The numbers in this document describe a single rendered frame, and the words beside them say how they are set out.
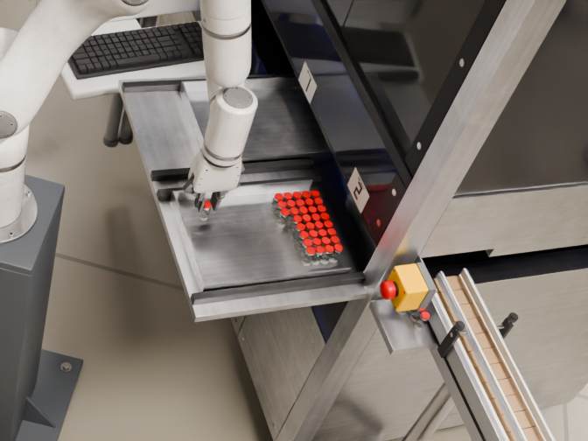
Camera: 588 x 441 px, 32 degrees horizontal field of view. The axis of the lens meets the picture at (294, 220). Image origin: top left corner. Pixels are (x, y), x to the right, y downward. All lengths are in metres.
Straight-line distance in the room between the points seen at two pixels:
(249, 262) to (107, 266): 1.10
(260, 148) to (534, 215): 0.67
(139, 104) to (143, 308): 0.89
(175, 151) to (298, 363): 0.66
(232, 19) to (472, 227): 0.70
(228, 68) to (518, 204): 0.69
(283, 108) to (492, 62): 0.89
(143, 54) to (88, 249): 0.83
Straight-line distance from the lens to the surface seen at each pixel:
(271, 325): 2.81
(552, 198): 2.23
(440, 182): 1.99
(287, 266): 2.24
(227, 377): 3.10
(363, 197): 2.23
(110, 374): 3.04
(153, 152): 2.38
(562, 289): 2.63
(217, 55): 1.88
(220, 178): 2.14
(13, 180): 2.10
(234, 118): 1.99
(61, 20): 1.81
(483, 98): 1.84
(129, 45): 2.71
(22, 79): 1.87
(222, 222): 2.28
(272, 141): 2.49
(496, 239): 2.27
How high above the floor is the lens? 2.59
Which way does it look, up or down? 47 degrees down
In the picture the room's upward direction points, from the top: 22 degrees clockwise
